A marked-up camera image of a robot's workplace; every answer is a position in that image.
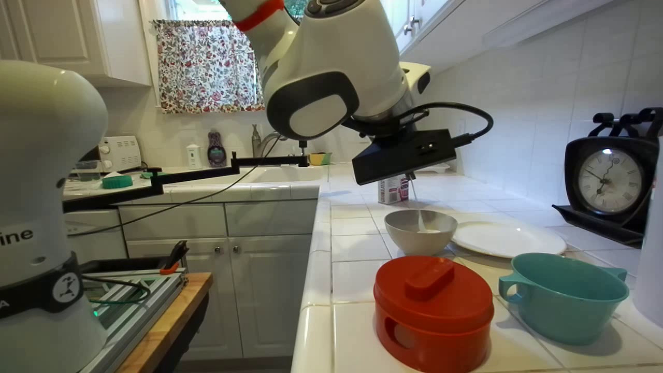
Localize cream wall cabinet over counter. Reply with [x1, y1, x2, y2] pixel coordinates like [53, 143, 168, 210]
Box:
[385, 0, 618, 68]

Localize dark soap bottle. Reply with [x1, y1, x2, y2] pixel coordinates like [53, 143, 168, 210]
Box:
[205, 128, 228, 168]

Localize cream base cabinets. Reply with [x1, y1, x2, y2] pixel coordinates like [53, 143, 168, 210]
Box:
[65, 196, 321, 360]

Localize blue bowl with handle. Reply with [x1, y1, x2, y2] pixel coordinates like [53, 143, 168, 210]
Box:
[498, 250, 633, 349]

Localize black table clock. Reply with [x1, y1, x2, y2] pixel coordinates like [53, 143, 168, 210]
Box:
[551, 105, 663, 247]

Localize grey bowl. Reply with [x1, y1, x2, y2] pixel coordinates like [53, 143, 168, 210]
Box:
[383, 207, 460, 258]

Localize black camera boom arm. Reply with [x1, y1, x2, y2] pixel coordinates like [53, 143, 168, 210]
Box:
[58, 140, 311, 214]

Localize cream wall cabinet by window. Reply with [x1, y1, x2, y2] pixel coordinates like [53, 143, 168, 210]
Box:
[0, 0, 153, 89]

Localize white kitchen appliance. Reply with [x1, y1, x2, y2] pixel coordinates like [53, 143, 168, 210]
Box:
[74, 133, 143, 174]

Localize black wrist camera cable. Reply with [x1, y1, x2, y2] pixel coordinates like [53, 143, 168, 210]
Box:
[345, 101, 496, 152]

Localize metal control box with green panel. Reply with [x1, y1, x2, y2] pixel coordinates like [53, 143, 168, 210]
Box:
[80, 258, 189, 373]

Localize wooden table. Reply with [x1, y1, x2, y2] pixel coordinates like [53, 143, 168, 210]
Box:
[113, 269, 215, 373]

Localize metal sink faucet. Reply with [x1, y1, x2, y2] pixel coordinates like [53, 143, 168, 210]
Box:
[248, 123, 280, 160]

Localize white round plate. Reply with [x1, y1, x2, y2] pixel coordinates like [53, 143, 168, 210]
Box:
[451, 219, 568, 262]

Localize red handled pliers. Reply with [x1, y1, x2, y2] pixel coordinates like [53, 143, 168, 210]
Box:
[158, 239, 191, 276]

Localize floral window curtain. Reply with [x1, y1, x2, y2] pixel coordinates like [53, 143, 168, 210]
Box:
[151, 16, 267, 116]

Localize green round lid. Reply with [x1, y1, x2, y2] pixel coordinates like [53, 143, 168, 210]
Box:
[100, 173, 136, 191]

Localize yellow green sponge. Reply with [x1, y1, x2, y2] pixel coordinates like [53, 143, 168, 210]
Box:
[307, 149, 333, 168]

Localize red lidded pot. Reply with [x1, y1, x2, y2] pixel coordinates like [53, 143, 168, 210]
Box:
[371, 255, 498, 373]

